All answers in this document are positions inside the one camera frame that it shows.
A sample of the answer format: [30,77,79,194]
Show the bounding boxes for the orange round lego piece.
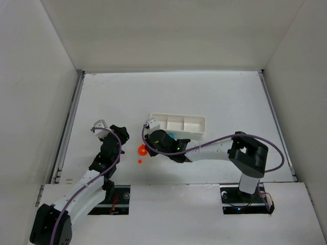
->
[138,144,148,156]

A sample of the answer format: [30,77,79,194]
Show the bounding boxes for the white three-compartment tray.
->
[150,113,206,140]

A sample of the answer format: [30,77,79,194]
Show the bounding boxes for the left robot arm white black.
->
[29,120,130,244]

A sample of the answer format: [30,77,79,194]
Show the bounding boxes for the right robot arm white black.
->
[143,130,268,194]

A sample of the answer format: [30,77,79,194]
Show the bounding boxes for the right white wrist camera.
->
[145,118,160,133]

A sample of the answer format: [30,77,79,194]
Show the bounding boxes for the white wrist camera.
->
[91,119,108,139]
[145,118,160,133]

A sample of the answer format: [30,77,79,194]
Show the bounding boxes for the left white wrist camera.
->
[91,119,108,139]

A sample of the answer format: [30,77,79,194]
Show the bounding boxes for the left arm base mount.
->
[88,185,131,216]

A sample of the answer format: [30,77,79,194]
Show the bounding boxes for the left aluminium rail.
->
[46,69,85,184]

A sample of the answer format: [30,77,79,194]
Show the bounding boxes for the aluminium rail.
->
[46,69,85,184]
[258,70,298,182]

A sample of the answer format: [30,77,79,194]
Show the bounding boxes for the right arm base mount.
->
[220,184,275,215]

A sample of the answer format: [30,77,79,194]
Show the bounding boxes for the right aluminium rail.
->
[258,70,298,182]

